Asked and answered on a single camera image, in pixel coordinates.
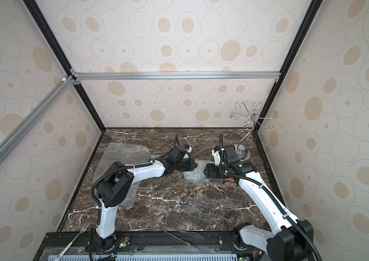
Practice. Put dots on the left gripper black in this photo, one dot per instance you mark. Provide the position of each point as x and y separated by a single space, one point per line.
190 165

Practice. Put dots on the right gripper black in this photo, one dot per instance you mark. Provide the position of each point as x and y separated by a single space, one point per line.
215 170

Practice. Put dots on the bubble wrap around orange plate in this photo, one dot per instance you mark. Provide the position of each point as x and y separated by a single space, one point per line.
122 163

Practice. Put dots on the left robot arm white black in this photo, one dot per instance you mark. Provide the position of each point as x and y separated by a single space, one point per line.
106 220

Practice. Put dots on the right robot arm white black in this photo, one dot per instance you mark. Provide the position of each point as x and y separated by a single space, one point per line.
289 238

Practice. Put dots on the chrome mug tree stand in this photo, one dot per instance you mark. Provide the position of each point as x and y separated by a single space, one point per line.
252 119

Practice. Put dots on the silver fork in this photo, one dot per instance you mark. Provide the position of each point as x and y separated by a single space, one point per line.
65 249

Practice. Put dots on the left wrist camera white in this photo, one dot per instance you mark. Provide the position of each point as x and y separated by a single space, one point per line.
188 148

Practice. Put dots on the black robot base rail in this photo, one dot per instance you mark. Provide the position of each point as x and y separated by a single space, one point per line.
164 244

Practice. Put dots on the horizontal aluminium rail back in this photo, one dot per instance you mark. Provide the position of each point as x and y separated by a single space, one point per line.
177 75

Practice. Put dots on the diagonal aluminium rail left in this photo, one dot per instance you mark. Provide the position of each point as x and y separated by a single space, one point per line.
26 125

